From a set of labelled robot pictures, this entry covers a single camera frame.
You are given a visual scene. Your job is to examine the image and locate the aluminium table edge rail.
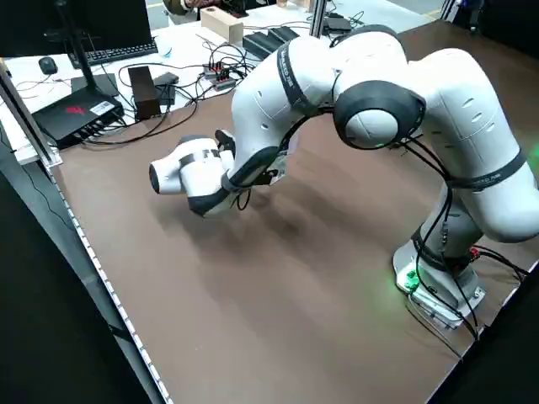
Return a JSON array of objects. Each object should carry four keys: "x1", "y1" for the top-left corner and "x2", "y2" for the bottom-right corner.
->
[{"x1": 48, "y1": 162, "x2": 174, "y2": 404}]

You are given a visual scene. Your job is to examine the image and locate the black stepped rack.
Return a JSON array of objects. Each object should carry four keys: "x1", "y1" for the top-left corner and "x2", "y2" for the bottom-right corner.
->
[{"x1": 243, "y1": 25, "x2": 298, "y2": 60}]

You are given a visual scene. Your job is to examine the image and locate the white desk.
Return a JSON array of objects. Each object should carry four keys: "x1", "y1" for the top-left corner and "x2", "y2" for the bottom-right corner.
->
[{"x1": 0, "y1": 0, "x2": 458, "y2": 167}]

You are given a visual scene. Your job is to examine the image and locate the black box red logo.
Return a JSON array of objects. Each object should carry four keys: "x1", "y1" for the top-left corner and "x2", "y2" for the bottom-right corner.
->
[{"x1": 32, "y1": 94, "x2": 125, "y2": 151}]

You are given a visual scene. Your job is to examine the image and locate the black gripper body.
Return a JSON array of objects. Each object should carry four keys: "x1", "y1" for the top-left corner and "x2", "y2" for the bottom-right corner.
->
[{"x1": 214, "y1": 129, "x2": 237, "y2": 157}]

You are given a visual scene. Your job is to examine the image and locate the black monitor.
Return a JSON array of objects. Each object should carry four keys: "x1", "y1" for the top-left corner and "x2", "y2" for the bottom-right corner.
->
[{"x1": 0, "y1": 0, "x2": 153, "y2": 58}]

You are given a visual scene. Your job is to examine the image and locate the black desk cable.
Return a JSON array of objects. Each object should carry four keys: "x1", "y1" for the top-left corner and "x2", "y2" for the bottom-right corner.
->
[{"x1": 79, "y1": 62, "x2": 200, "y2": 146}]

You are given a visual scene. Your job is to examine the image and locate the black foot cable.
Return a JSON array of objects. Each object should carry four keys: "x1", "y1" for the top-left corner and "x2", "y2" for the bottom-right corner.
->
[{"x1": 467, "y1": 246, "x2": 531, "y2": 287}]

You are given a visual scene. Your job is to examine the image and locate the aluminium frame post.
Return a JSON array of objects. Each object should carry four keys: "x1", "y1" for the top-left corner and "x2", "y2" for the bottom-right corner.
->
[
  {"x1": 309, "y1": 0, "x2": 328, "y2": 40},
  {"x1": 0, "y1": 66, "x2": 62, "y2": 167}
]

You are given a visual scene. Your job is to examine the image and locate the usb hub red lights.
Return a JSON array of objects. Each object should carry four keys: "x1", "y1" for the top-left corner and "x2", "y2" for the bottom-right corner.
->
[{"x1": 203, "y1": 61, "x2": 243, "y2": 92}]

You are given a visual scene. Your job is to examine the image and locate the black power adapter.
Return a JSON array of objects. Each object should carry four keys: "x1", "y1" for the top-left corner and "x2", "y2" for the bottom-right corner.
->
[
  {"x1": 150, "y1": 72, "x2": 180, "y2": 89},
  {"x1": 154, "y1": 85, "x2": 178, "y2": 107}
]

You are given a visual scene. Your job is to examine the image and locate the wooden block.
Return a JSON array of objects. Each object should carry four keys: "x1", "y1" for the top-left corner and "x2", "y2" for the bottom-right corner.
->
[{"x1": 200, "y1": 7, "x2": 244, "y2": 43}]

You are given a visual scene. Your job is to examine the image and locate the black monitor stand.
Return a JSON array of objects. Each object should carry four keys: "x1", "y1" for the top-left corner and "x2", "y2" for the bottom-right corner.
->
[{"x1": 54, "y1": 0, "x2": 120, "y2": 101}]

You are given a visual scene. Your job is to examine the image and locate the dark brown upright box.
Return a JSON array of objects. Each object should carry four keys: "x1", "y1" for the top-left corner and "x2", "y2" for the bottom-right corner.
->
[{"x1": 127, "y1": 66, "x2": 163, "y2": 121}]

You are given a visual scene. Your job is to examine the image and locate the black flat box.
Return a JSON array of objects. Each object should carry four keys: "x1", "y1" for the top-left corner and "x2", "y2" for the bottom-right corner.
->
[{"x1": 323, "y1": 14, "x2": 353, "y2": 35}]

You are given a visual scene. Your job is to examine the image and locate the slanted aluminium frame bar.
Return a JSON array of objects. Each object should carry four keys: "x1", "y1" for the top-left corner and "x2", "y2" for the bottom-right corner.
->
[{"x1": 437, "y1": 0, "x2": 459, "y2": 21}]

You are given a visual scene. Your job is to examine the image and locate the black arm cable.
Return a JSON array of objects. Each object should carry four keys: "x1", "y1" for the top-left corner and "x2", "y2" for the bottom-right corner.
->
[{"x1": 391, "y1": 134, "x2": 460, "y2": 295}]

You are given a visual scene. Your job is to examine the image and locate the black keyboard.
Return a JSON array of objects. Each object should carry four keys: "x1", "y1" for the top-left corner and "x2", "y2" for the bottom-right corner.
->
[{"x1": 69, "y1": 40, "x2": 159, "y2": 68}]

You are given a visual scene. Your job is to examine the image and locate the person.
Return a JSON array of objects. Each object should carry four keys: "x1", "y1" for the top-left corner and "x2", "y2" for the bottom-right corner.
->
[{"x1": 162, "y1": 0, "x2": 253, "y2": 19}]

